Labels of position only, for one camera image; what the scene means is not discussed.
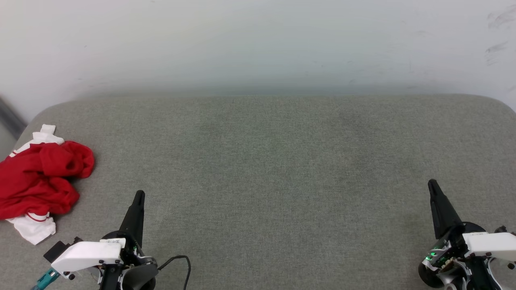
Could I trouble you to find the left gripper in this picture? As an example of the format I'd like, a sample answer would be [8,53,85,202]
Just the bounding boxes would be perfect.
[100,190,158,290]

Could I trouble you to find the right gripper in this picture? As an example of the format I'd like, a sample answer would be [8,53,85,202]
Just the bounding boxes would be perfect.
[418,179,488,289]

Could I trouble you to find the red and white shirt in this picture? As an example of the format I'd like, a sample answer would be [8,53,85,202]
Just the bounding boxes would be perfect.
[0,124,96,245]

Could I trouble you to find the grey fabric sofa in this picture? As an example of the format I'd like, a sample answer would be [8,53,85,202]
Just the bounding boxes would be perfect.
[0,93,516,290]

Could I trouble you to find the thin black cable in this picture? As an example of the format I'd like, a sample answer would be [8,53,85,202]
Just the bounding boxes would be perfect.
[158,255,191,290]

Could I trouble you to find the teal left camera connector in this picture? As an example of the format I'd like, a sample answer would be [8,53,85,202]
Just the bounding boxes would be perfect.
[32,268,61,290]

